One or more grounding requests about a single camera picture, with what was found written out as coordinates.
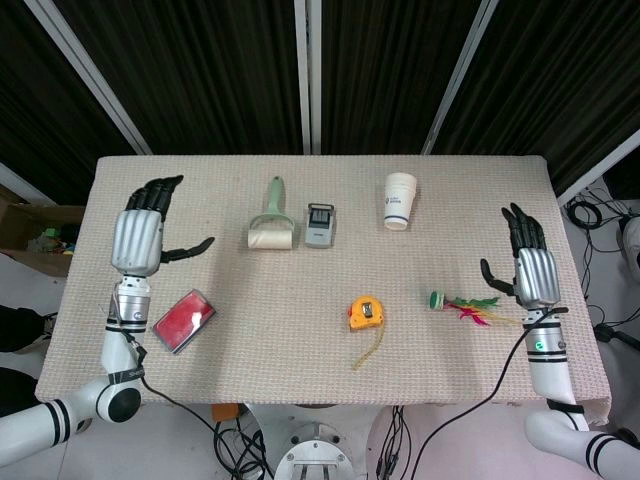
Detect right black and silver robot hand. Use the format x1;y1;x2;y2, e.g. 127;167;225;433
479;202;561;309

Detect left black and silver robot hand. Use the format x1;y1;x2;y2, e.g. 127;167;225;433
109;174;216;279

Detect yellow tape measure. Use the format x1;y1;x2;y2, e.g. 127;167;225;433
348;294;390;372

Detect white and metal robot base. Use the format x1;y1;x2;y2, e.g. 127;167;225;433
249;402;396;480

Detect red ink pad box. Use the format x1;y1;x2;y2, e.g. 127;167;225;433
151;288;219;355

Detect black tripod leg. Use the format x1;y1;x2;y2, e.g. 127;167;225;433
593;322;640;352

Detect feather shuttlecock with green base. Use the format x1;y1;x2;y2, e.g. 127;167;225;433
428;290;521;329

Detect brown cardboard box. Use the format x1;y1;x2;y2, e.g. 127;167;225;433
0;187;86;279

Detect beige waffle weave tablecloth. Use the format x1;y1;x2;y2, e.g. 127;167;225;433
34;155;612;426

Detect black curtain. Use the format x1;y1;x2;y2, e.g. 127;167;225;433
0;0;640;206

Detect grey self-inking date stamp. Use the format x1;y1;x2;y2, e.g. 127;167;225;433
303;202;337;250

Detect small orange block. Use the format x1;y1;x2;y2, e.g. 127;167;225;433
210;402;244;424

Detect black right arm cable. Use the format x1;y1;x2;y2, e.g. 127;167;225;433
409;307;570;480

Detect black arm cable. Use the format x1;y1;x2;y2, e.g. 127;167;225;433
107;294;274;480
409;307;570;480

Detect black floor cables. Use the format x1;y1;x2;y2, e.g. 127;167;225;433
563;183;640;301

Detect white aluminium frame post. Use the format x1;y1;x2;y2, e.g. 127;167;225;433
553;128;640;202
421;0;507;155
293;0;322;155
24;0;153;155

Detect green handled lint roller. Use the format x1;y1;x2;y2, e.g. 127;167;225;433
247;175;297;251

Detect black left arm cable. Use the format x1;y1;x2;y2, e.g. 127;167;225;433
107;294;274;480

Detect black cable bundle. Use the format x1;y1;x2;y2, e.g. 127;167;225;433
375;404;407;480

